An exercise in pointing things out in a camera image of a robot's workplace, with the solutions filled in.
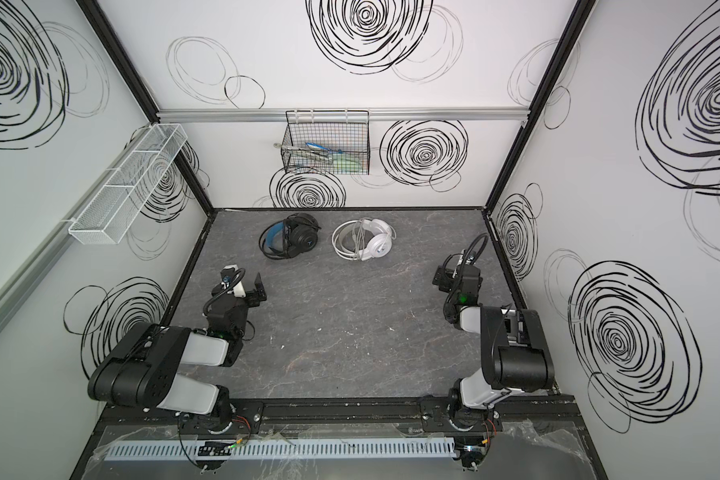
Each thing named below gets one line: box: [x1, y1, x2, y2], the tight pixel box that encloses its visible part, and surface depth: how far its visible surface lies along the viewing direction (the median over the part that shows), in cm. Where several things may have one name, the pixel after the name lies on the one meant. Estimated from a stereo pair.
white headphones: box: [338, 218, 393, 261], surface depth 106 cm
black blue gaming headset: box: [258, 213, 322, 259], surface depth 107 cm
